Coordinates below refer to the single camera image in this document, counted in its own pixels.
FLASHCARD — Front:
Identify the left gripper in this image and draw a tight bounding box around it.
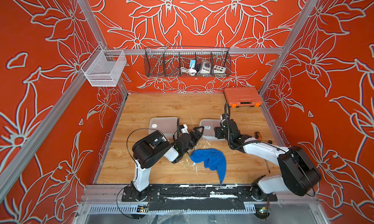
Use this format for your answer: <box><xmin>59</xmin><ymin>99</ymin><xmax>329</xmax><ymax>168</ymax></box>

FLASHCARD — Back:
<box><xmin>181</xmin><ymin>127</ymin><xmax>204</xmax><ymax>157</ymax></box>

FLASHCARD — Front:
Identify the clear lunch box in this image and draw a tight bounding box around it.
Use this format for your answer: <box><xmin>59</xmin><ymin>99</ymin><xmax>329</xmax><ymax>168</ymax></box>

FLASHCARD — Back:
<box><xmin>200</xmin><ymin>119</ymin><xmax>225</xmax><ymax>141</ymax></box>

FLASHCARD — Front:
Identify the blue cloth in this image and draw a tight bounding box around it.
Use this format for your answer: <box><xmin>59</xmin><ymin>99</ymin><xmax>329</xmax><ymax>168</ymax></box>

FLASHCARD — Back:
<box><xmin>190</xmin><ymin>149</ymin><xmax>227</xmax><ymax>184</ymax></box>

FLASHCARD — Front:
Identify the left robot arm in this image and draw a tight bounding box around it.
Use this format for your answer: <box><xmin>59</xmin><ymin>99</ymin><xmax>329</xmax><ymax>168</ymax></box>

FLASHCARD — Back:
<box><xmin>130</xmin><ymin>119</ymin><xmax>205</xmax><ymax>201</ymax></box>

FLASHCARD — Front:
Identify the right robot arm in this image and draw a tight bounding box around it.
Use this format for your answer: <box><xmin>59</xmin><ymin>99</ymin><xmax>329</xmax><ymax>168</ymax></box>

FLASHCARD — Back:
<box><xmin>214</xmin><ymin>103</ymin><xmax>322</xmax><ymax>201</ymax></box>

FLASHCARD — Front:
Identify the left closed lunch box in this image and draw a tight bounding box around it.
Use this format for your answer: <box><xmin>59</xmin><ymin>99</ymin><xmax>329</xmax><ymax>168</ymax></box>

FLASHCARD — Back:
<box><xmin>149</xmin><ymin>117</ymin><xmax>178</xmax><ymax>139</ymax></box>

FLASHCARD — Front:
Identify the orange tool case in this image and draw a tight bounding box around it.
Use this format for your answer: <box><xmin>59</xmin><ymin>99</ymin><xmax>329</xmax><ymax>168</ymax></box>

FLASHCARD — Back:
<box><xmin>224</xmin><ymin>87</ymin><xmax>263</xmax><ymax>108</ymax></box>

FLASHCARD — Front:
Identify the white button box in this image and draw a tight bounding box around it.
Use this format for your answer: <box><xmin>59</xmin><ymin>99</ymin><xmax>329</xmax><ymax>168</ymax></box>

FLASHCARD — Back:
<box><xmin>213</xmin><ymin>65</ymin><xmax>226</xmax><ymax>75</ymax></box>

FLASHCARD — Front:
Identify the white power adapter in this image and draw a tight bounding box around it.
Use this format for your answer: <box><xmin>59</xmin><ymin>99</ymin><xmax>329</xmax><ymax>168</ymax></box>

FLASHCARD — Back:
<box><xmin>198</xmin><ymin>60</ymin><xmax>211</xmax><ymax>74</ymax></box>

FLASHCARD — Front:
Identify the blue white small box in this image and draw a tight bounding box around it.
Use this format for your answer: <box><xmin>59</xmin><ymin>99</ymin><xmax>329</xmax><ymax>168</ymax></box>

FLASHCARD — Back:
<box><xmin>190</xmin><ymin>59</ymin><xmax>196</xmax><ymax>69</ymax></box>

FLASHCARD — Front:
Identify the clear acrylic box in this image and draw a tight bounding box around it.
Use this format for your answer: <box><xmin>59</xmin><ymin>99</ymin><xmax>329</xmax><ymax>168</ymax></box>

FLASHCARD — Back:
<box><xmin>81</xmin><ymin>47</ymin><xmax>127</xmax><ymax>87</ymax></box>

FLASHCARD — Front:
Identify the orange handled screwdriver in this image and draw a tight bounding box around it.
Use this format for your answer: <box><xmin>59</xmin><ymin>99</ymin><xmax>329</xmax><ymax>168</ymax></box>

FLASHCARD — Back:
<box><xmin>255</xmin><ymin>131</ymin><xmax>271</xmax><ymax>173</ymax></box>

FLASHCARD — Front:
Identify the white coiled cable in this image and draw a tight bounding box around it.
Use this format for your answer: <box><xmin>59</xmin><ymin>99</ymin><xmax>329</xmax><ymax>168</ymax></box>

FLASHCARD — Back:
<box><xmin>179</xmin><ymin>66</ymin><xmax>197</xmax><ymax>76</ymax></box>

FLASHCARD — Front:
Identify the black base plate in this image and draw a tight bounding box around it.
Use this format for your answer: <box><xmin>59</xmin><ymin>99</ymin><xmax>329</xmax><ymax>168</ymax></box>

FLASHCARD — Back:
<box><xmin>120</xmin><ymin>184</ymin><xmax>278</xmax><ymax>213</ymax></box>

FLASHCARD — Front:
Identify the black wire basket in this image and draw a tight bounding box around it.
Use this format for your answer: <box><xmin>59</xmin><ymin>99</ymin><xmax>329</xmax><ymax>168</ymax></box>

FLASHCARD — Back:
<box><xmin>144</xmin><ymin>46</ymin><xmax>232</xmax><ymax>78</ymax></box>

